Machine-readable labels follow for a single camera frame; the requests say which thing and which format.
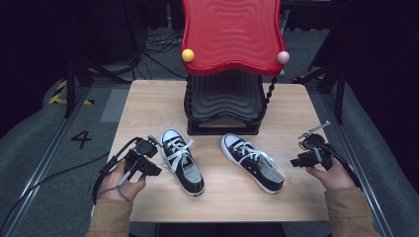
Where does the black white canvas sneaker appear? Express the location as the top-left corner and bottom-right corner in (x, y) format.
(160, 127), (206, 198)
(220, 132), (285, 196)

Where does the metal floor rail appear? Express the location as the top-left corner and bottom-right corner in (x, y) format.
(0, 87), (92, 237)
(320, 93), (394, 237)

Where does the person's left hand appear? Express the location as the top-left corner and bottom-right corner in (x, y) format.
(97, 160), (147, 202)

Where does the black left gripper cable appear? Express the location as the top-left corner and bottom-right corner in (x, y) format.
(92, 136), (139, 205)

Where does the grey cord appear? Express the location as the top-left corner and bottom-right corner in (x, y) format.
(117, 160), (133, 202)

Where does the tangle of floor cables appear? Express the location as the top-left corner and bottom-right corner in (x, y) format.
(131, 25), (186, 81)

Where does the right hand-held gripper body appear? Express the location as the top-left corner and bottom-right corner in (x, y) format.
(297, 120), (334, 171)

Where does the yellow black floor tape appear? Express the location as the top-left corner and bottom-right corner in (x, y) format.
(47, 79), (95, 107)

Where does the black floor cable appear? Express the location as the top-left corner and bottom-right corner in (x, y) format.
(0, 151), (111, 231)

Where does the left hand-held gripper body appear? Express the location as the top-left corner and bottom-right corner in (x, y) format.
(124, 133), (163, 181)

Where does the red and black shoe rack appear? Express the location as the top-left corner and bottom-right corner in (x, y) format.
(180, 0), (291, 136)

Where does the black metal stand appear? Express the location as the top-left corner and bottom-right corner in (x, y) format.
(62, 0), (134, 119)
(293, 33), (347, 125)

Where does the person's right hand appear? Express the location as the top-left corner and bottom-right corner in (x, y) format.
(305, 157), (358, 192)

